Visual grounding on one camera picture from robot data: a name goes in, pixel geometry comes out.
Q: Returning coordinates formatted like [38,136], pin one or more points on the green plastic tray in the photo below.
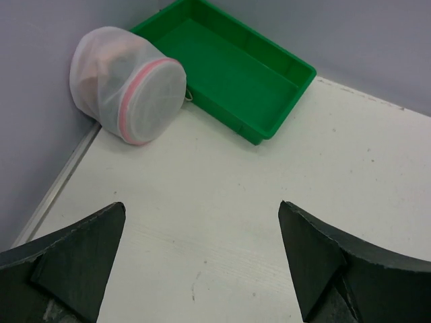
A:
[239,77]

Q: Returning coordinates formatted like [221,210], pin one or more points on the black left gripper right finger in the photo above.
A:
[338,277]

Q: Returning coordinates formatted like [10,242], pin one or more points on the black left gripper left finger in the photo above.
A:
[62,276]

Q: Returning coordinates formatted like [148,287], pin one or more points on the white mesh laundry bag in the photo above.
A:
[126,84]

